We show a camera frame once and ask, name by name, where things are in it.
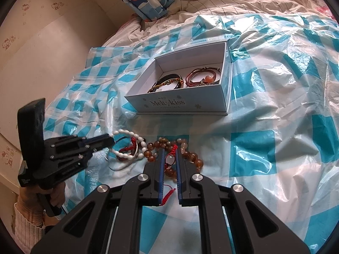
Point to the striped beige bed sheet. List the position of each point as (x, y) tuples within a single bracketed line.
[(206, 2)]

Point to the person's left forearm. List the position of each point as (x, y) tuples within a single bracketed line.
[(26, 230)]

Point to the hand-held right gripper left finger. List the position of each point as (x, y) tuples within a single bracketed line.
[(161, 180)]

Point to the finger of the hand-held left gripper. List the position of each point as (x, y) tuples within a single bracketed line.
[(100, 140), (98, 150)]

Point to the blue checkered plastic sheet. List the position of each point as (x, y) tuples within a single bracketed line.
[(264, 111)]

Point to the person's left hand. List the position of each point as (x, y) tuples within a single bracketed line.
[(27, 198)]

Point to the pink checkered plastic sheet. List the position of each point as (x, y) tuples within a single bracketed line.
[(325, 10)]

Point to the white cardboard box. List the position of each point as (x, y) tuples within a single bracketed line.
[(172, 105)]

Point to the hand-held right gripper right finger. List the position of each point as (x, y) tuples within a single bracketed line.
[(179, 180)]

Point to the silver bangle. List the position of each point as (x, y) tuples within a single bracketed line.
[(136, 152)]

